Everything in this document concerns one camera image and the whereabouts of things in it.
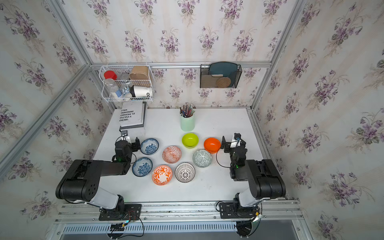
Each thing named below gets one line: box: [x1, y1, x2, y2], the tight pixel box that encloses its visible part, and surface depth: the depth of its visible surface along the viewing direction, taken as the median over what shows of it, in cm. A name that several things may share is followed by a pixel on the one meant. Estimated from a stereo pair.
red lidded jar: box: [104, 70, 118, 80], surface depth 94 cm
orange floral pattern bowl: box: [152, 165, 173, 186], surface depth 85 cm
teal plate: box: [208, 61, 238, 87], surface depth 93 cm
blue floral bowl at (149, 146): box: [140, 138, 160, 155], surface depth 97 cm
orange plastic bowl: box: [203, 137, 221, 154], surface depth 96 cm
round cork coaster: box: [216, 76, 231, 88], surface depth 100 cm
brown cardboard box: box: [129, 65, 149, 80], surface depth 92 cm
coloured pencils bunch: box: [179, 102, 196, 118], surface depth 102 cm
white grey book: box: [119, 101, 147, 130], surface depth 107 cm
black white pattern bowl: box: [174, 162, 196, 183], surface depth 86 cm
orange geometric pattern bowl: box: [162, 145, 182, 164], surface depth 94 cm
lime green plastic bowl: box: [181, 133, 199, 149], surface depth 100 cm
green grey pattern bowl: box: [192, 149, 213, 168], surface depth 92 cm
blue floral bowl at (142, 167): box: [132, 157, 153, 177], surface depth 88 cm
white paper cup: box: [133, 85, 153, 98], surface depth 95 cm
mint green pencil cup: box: [180, 112, 196, 132], surface depth 107 cm
